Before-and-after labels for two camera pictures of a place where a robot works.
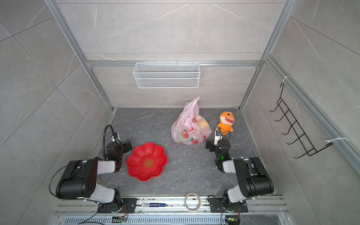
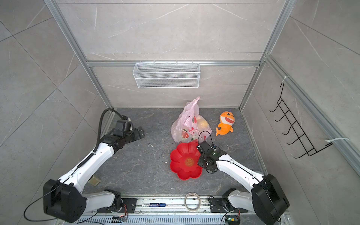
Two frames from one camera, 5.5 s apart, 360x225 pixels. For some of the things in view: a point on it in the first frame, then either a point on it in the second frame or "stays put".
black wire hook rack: (295, 129) stays put
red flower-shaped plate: (147, 161) to (184, 160)
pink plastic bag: (190, 127) stays put
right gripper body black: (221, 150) to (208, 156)
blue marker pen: (153, 205) stays put
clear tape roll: (199, 205) stays put
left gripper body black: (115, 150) to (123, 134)
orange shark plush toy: (227, 119) stays put
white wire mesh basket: (166, 75) stays put
